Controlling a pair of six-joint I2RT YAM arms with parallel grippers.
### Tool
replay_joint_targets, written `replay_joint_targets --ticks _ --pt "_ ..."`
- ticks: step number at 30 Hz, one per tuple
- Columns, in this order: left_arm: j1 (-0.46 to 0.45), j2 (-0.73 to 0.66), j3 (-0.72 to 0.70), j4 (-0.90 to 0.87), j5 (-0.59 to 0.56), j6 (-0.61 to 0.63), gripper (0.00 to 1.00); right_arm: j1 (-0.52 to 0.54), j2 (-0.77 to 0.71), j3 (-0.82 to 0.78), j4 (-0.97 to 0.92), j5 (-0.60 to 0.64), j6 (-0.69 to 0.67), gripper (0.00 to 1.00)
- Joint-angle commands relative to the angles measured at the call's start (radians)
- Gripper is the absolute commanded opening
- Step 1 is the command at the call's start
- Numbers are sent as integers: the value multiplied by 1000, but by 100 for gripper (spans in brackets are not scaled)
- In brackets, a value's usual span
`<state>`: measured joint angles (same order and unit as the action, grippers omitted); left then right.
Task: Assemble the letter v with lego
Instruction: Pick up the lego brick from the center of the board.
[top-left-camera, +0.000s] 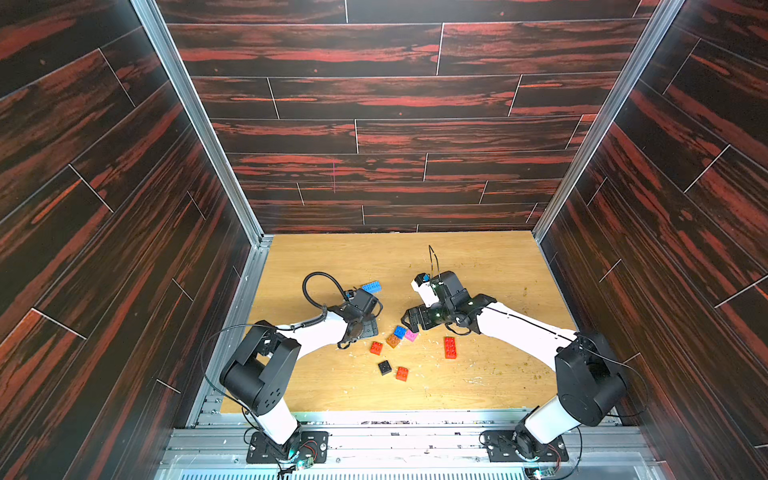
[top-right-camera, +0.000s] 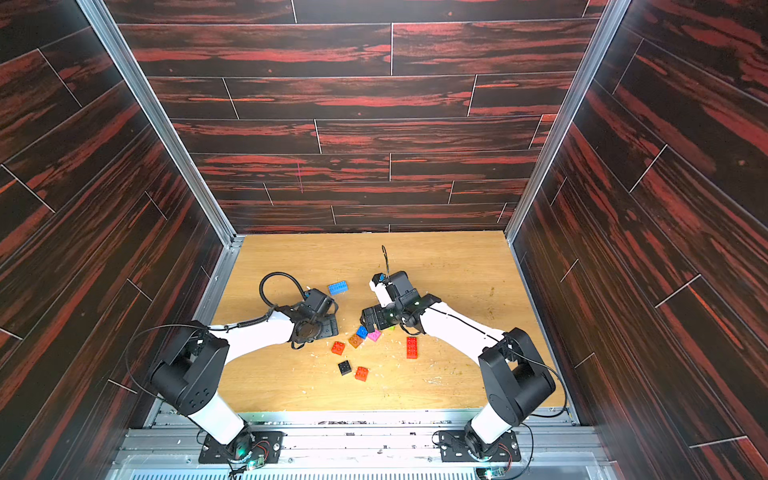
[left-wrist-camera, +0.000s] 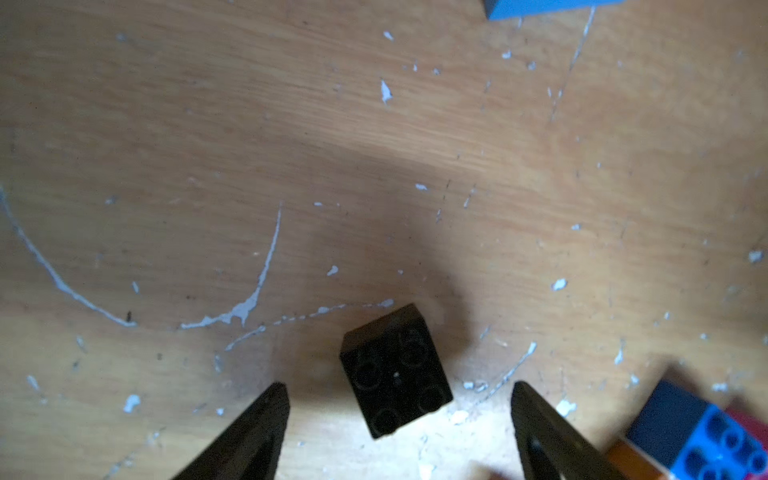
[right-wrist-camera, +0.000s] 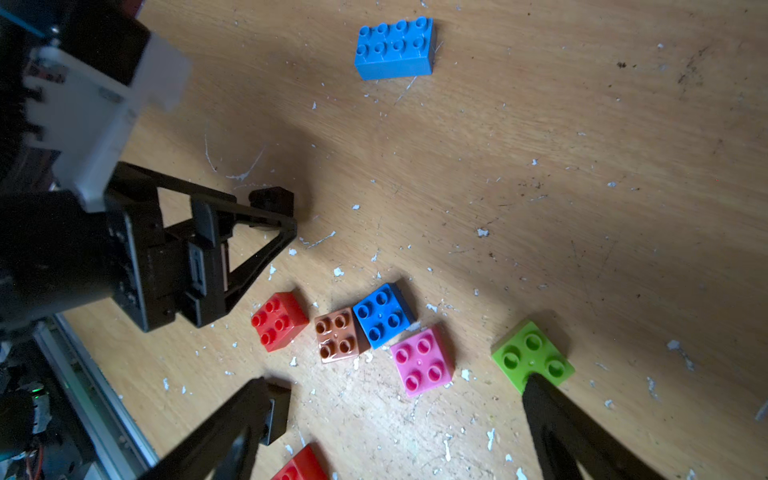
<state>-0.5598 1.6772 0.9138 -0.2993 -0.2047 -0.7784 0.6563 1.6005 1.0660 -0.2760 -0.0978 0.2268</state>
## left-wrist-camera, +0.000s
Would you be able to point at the light blue long lego brick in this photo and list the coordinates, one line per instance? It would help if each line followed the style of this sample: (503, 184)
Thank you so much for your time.
(497, 10)

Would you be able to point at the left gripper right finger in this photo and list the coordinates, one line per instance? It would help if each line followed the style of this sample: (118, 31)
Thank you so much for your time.
(549, 447)

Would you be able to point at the pink square lego brick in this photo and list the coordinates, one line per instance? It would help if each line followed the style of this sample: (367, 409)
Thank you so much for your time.
(755, 427)

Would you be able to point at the orange brown lego brick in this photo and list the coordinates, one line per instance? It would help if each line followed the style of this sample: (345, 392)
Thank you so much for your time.
(632, 463)

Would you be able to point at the black lego brick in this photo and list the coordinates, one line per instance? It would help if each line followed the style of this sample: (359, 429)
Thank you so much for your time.
(394, 370)

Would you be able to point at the blue square lego brick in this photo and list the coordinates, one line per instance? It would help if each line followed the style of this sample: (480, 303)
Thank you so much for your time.
(693, 438)

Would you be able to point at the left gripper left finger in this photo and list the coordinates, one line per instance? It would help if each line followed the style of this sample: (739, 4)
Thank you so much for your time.
(250, 447)

